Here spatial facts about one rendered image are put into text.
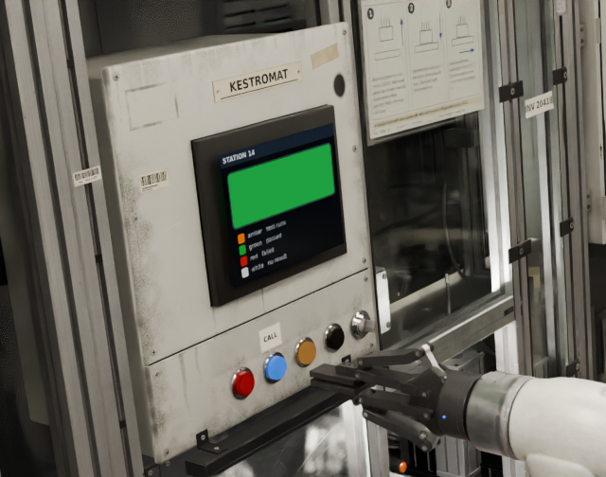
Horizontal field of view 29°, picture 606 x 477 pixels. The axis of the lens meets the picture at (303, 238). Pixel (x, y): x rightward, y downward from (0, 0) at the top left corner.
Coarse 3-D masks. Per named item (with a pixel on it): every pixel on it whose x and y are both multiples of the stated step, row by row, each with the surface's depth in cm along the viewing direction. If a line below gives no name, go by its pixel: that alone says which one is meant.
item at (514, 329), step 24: (336, 0) 155; (312, 24) 157; (504, 24) 187; (504, 48) 188; (504, 72) 189; (360, 144) 162; (528, 336) 202; (504, 360) 202; (528, 360) 203; (384, 432) 172; (384, 456) 173; (504, 456) 207
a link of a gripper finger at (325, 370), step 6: (318, 366) 146; (324, 366) 146; (330, 366) 146; (312, 372) 144; (318, 372) 144; (324, 372) 144; (330, 372) 144; (318, 378) 144; (324, 378) 143; (330, 378) 143; (336, 378) 142; (342, 378) 142; (348, 378) 141; (354, 378) 141; (348, 384) 141; (354, 384) 141
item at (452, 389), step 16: (432, 368) 133; (448, 368) 133; (416, 384) 135; (432, 384) 133; (448, 384) 131; (464, 384) 130; (416, 400) 135; (432, 400) 134; (448, 400) 130; (464, 400) 128; (448, 416) 129; (464, 416) 128; (432, 432) 135; (448, 432) 131; (464, 432) 129
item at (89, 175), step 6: (558, 0) 199; (564, 0) 201; (558, 6) 200; (564, 6) 201; (558, 12) 200; (564, 12) 202; (90, 168) 127; (96, 168) 127; (72, 174) 125; (78, 174) 125; (84, 174) 126; (90, 174) 127; (96, 174) 127; (78, 180) 125; (84, 180) 126; (90, 180) 127; (96, 180) 127
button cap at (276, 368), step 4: (276, 356) 150; (272, 360) 149; (276, 360) 150; (280, 360) 150; (284, 360) 151; (272, 364) 149; (276, 364) 150; (280, 364) 150; (284, 364) 151; (268, 368) 149; (272, 368) 149; (276, 368) 150; (280, 368) 150; (284, 368) 151; (268, 372) 149; (272, 372) 149; (276, 372) 150; (280, 372) 150; (284, 372) 151; (272, 376) 149; (276, 376) 150; (280, 376) 150
